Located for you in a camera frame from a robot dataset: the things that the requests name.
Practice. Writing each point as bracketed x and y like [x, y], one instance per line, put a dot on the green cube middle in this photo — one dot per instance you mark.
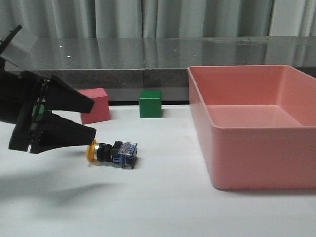
[150, 104]

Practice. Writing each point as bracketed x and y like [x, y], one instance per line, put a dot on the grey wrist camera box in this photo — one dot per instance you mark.
[16, 45]

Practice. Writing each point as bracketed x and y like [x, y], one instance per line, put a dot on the grey stone ledge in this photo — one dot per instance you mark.
[126, 66]

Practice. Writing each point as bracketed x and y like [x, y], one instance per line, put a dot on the grey curtain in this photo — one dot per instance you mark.
[159, 18]

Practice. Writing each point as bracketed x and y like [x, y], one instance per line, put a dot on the pink cube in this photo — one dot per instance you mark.
[100, 111]

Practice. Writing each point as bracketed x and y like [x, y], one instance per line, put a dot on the yellow push button switch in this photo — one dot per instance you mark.
[121, 153]

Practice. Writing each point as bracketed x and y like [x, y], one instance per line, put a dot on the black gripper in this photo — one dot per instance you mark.
[21, 97]

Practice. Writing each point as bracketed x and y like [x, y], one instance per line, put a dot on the pink plastic bin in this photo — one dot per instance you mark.
[256, 125]

